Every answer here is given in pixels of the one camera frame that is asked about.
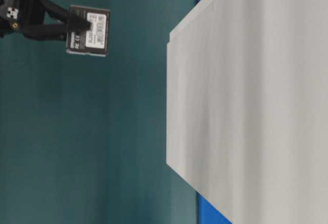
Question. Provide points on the black Dynamixel box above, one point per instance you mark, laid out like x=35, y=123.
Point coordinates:
x=94, y=41

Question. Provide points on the white base block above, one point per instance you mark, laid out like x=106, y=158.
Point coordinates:
x=247, y=108

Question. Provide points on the black gripper with markers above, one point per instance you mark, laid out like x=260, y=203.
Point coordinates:
x=27, y=18

